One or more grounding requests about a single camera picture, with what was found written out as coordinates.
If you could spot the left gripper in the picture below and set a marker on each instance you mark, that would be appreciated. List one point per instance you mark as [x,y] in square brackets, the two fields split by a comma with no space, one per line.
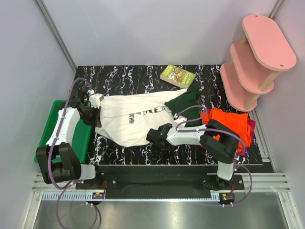
[96,121]

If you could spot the white and green t-shirt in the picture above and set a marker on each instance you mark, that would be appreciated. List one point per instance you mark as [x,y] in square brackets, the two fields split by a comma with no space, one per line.
[127,119]

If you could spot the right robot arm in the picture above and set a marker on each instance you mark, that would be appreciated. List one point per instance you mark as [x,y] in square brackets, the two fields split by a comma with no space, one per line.
[219,141]

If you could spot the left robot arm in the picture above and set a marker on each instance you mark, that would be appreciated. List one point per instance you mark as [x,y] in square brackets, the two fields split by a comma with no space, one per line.
[64,143]

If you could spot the green plastic tray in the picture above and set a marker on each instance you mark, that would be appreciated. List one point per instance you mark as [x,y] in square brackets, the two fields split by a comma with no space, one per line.
[80,140]

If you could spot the green paperback book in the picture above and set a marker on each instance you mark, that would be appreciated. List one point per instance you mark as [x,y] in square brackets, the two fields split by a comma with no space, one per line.
[177,76]

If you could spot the orange folded t-shirt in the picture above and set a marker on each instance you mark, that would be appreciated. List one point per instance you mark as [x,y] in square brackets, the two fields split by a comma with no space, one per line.
[217,112]

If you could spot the magenta folded t-shirt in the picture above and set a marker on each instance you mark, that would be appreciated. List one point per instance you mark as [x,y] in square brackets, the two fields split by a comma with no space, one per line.
[239,123]

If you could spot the pink three-tier shelf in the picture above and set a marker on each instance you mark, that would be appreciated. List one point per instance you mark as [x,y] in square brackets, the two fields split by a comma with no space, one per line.
[256,61]

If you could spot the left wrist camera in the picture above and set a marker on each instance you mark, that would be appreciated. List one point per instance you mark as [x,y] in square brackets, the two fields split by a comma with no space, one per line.
[95,99]

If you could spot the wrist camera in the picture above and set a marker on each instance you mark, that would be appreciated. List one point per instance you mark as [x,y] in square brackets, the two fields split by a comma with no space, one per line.
[95,99]
[179,120]

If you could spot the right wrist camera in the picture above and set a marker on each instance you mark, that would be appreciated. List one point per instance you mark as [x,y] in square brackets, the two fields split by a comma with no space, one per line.
[179,120]

